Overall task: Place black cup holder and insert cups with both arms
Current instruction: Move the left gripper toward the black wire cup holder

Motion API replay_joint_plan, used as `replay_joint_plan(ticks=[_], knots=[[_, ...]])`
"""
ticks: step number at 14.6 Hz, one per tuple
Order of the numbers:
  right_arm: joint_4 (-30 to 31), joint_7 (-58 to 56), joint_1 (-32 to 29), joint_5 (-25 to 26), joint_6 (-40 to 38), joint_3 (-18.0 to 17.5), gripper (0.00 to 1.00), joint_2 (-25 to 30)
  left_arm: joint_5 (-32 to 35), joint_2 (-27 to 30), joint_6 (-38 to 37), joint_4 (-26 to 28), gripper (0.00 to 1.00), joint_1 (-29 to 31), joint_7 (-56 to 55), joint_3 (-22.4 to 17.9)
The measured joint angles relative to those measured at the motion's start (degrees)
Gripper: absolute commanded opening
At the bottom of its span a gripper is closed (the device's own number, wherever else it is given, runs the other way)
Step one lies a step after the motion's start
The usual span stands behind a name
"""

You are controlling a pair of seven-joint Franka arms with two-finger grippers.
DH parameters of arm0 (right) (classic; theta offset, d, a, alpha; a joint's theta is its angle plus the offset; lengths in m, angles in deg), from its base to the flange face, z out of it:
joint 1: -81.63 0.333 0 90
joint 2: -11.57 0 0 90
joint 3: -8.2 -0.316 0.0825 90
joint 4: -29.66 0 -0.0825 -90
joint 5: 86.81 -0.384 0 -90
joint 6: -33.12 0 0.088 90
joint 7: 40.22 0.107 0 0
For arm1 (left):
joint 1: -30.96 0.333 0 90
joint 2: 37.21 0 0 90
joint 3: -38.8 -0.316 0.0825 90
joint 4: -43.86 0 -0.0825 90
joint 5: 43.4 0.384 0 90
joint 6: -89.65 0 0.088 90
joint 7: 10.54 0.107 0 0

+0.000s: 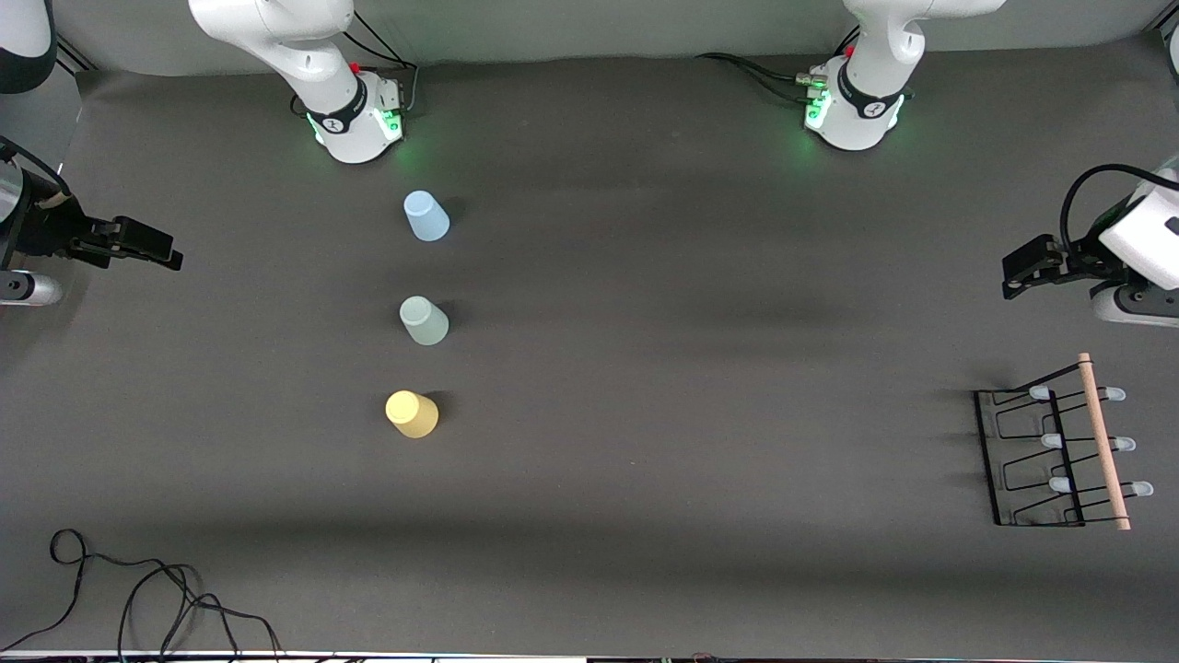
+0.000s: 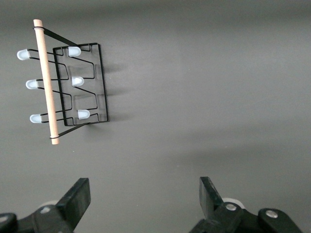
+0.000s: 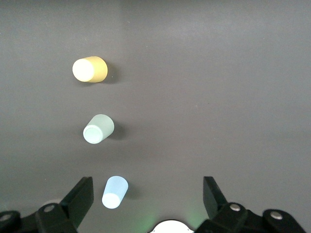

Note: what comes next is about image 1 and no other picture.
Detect black right arm base cables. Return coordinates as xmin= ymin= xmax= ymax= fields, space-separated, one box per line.
xmin=293 ymin=9 xmax=421 ymax=119

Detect light blue plastic cup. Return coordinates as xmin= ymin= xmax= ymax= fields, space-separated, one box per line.
xmin=403 ymin=190 xmax=451 ymax=243

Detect thin black loose cable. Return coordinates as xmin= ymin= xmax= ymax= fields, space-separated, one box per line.
xmin=0 ymin=529 xmax=282 ymax=660

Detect black left arm base cables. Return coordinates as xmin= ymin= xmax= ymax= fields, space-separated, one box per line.
xmin=695 ymin=26 xmax=862 ymax=104

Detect yellow plastic cup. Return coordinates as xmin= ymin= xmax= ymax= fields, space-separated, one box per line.
xmin=385 ymin=390 xmax=440 ymax=439

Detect pale green plastic cup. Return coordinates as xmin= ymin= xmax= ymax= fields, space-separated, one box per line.
xmin=399 ymin=296 xmax=450 ymax=347

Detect black wire cup holder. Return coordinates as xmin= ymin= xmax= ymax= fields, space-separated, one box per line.
xmin=974 ymin=353 xmax=1154 ymax=531

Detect black arm base cables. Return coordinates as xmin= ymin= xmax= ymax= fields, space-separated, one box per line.
xmin=293 ymin=9 xmax=421 ymax=119
xmin=695 ymin=26 xmax=862 ymax=104

